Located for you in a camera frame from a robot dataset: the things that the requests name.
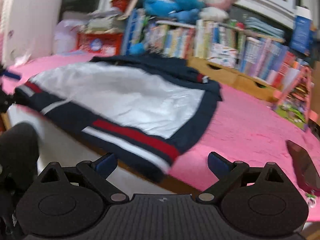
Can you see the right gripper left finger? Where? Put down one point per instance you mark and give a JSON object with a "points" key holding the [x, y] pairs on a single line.
{"points": [[68, 201]]}

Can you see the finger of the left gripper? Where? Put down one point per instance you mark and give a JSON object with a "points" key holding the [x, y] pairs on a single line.
{"points": [[9, 74]]}

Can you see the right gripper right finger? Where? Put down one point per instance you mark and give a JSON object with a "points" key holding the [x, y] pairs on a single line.
{"points": [[257, 201]]}

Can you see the white and navy jacket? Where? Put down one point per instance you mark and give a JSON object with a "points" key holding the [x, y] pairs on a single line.
{"points": [[147, 110]]}

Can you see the dark smartphone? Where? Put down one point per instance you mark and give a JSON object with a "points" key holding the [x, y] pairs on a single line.
{"points": [[306, 173]]}

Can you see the red plastic crate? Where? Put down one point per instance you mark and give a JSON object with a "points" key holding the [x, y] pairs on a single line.
{"points": [[102, 44]]}

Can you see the wooden drawer organizer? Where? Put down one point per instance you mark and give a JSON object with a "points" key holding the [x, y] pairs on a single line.
{"points": [[233, 78]]}

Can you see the stack of papers and booklets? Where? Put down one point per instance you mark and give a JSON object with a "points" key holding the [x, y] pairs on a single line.
{"points": [[111, 21]]}

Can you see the blue plush ball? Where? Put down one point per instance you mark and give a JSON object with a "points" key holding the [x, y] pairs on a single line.
{"points": [[138, 49]]}

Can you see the white pencil pattern box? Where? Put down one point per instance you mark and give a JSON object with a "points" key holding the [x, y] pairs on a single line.
{"points": [[222, 55]]}

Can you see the row of upright books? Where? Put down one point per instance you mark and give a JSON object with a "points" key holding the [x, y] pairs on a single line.
{"points": [[251, 46]]}

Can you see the blue package on sill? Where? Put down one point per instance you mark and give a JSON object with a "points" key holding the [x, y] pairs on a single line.
{"points": [[303, 31]]}

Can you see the blue plush toy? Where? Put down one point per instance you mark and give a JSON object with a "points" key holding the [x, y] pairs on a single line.
{"points": [[172, 3]]}

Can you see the pink bunny plush toy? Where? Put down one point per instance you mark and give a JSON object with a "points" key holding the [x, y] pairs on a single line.
{"points": [[216, 10]]}

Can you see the pink toy house frame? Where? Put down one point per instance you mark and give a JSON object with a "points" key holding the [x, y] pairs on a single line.
{"points": [[294, 102]]}

